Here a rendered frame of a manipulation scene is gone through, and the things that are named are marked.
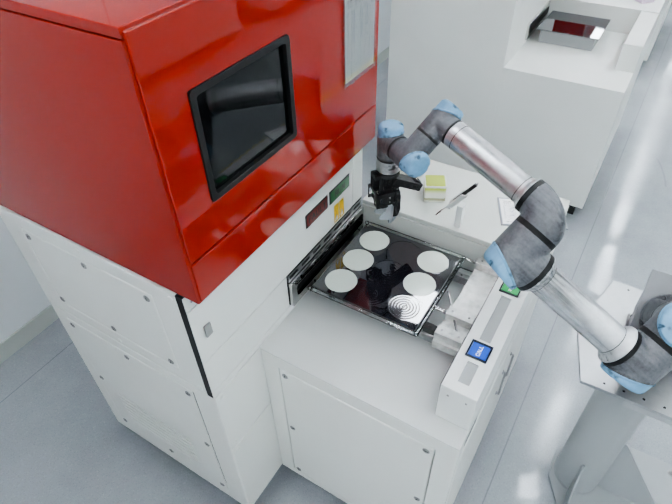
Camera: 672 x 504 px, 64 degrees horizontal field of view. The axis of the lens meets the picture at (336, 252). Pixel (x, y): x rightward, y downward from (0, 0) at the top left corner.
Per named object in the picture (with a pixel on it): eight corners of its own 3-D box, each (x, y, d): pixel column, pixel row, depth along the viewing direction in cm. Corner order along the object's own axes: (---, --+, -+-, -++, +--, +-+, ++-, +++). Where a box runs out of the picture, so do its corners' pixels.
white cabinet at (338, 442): (283, 474, 213) (258, 349, 158) (393, 314, 273) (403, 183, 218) (431, 566, 188) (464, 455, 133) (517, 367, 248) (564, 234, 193)
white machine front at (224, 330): (207, 395, 146) (174, 295, 119) (355, 228, 197) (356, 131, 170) (216, 400, 145) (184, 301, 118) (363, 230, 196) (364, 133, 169)
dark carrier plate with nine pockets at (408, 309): (312, 287, 165) (312, 285, 165) (366, 224, 187) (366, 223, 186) (414, 331, 152) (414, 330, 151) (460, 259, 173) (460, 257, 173)
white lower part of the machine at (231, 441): (122, 431, 229) (47, 303, 173) (242, 306, 280) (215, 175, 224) (253, 520, 201) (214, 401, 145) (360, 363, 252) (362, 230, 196)
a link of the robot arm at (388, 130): (387, 134, 147) (371, 121, 153) (385, 168, 155) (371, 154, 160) (411, 127, 150) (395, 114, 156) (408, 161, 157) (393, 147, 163)
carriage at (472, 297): (431, 346, 153) (432, 340, 151) (476, 269, 176) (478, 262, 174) (457, 358, 150) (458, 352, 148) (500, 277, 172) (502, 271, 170)
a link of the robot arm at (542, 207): (589, 207, 122) (438, 89, 141) (553, 243, 124) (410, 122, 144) (590, 216, 132) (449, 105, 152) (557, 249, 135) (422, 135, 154)
